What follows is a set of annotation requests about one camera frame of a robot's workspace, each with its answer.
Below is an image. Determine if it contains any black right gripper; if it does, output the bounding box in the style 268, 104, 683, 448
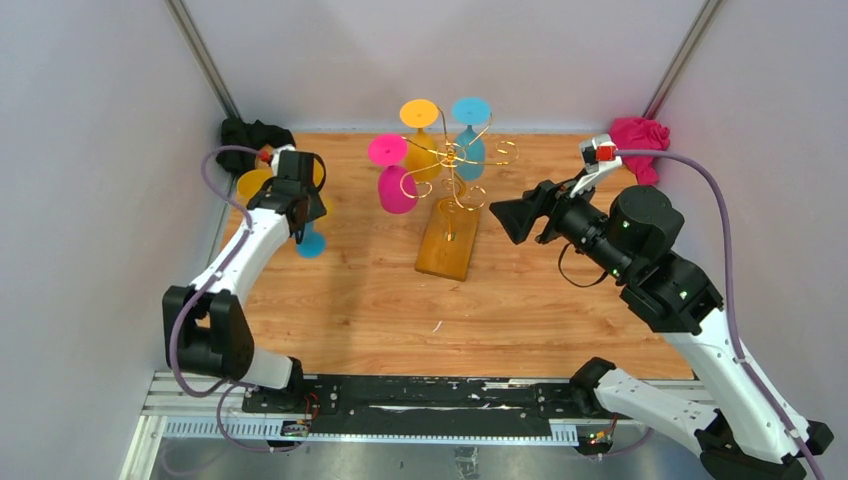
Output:
489, 168, 633, 282

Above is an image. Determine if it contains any yellow wine glass taken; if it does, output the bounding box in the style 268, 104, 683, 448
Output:
313, 159, 335, 218
236, 167, 273, 206

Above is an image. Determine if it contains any blue wine glass front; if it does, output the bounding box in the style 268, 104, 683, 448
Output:
294, 223, 327, 259

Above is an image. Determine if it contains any blue wine glass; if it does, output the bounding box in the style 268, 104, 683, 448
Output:
294, 223, 327, 259
452, 97, 492, 182

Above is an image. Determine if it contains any pink wine glass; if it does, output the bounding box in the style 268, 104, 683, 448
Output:
367, 134, 417, 215

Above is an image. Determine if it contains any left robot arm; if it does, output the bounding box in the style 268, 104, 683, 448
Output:
162, 145, 327, 413

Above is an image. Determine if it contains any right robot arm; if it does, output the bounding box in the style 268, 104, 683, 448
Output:
490, 181, 833, 479

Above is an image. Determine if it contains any blue wine glass rear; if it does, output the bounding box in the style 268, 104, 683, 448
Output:
452, 97, 492, 182

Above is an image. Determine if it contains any black cloth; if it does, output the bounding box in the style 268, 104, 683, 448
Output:
216, 118, 296, 177

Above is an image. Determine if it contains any pink cloth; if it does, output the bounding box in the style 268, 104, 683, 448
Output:
609, 117, 671, 185

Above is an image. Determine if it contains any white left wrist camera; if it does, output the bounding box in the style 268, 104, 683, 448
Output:
255, 144, 296, 175

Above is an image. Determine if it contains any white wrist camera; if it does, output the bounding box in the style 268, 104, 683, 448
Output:
255, 144, 296, 175
568, 134, 623, 198

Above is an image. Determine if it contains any gold wire wine glass rack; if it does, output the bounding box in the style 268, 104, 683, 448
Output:
399, 99, 494, 282

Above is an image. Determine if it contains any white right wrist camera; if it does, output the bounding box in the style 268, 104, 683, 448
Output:
568, 134, 623, 198

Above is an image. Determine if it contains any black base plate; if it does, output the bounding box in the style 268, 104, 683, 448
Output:
242, 374, 612, 438

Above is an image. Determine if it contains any aluminium front rail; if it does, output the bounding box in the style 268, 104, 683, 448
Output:
121, 372, 706, 479

